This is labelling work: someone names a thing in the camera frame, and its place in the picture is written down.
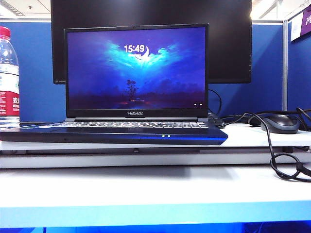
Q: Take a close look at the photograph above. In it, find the black Hasee laptop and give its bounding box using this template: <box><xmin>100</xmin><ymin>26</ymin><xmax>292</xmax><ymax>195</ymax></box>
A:
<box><xmin>0</xmin><ymin>23</ymin><xmax>228</xmax><ymax>146</ymax></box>

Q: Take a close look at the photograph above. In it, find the black desktop keyboard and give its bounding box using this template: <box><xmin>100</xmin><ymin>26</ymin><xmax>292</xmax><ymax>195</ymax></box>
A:
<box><xmin>207</xmin><ymin>112</ymin><xmax>225</xmax><ymax>128</ymax></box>

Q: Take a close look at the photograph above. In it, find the white raised desk platform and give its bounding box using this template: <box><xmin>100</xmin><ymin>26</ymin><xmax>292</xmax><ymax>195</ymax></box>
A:
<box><xmin>0</xmin><ymin>123</ymin><xmax>311</xmax><ymax>169</ymax></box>

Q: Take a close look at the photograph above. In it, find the grey partition post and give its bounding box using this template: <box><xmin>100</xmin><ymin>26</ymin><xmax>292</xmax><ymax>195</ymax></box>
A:
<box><xmin>281</xmin><ymin>20</ymin><xmax>289</xmax><ymax>113</ymax></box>

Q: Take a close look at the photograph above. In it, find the purple white poster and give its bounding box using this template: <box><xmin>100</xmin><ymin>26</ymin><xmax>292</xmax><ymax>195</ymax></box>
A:
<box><xmin>290</xmin><ymin>7</ymin><xmax>311</xmax><ymax>42</ymax></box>

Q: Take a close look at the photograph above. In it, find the black cable behind mouse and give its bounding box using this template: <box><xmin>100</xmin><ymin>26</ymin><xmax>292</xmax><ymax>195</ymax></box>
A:
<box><xmin>257</xmin><ymin>107</ymin><xmax>311</xmax><ymax>131</ymax></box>

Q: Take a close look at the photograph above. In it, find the wide blue partition panel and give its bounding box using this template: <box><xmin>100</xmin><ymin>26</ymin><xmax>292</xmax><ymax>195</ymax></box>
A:
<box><xmin>0</xmin><ymin>21</ymin><xmax>284</xmax><ymax>123</ymax></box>

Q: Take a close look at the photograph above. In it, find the black ASUS monitor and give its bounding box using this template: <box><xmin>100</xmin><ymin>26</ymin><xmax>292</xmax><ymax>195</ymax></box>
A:
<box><xmin>50</xmin><ymin>0</ymin><xmax>253</xmax><ymax>85</ymax></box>

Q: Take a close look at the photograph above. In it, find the black grey computer mouse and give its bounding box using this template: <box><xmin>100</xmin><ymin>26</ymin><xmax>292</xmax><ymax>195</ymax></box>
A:
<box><xmin>260</xmin><ymin>114</ymin><xmax>301</xmax><ymax>134</ymax></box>

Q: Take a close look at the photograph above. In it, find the thin black monitor cable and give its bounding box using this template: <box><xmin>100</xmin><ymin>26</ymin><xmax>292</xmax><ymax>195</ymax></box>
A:
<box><xmin>208</xmin><ymin>88</ymin><xmax>223</xmax><ymax>117</ymax></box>

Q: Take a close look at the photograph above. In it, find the black looped mouse cable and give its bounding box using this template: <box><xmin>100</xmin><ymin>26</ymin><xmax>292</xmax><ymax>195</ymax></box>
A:
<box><xmin>220</xmin><ymin>112</ymin><xmax>311</xmax><ymax>183</ymax></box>

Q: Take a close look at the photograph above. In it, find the narrow blue partition panel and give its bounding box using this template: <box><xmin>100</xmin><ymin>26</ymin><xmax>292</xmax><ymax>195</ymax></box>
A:
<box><xmin>288</xmin><ymin>14</ymin><xmax>311</xmax><ymax>113</ymax></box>

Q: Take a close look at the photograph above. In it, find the clear water bottle red label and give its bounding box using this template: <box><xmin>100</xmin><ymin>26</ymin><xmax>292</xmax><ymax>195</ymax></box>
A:
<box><xmin>0</xmin><ymin>26</ymin><xmax>21</xmax><ymax>126</ymax></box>

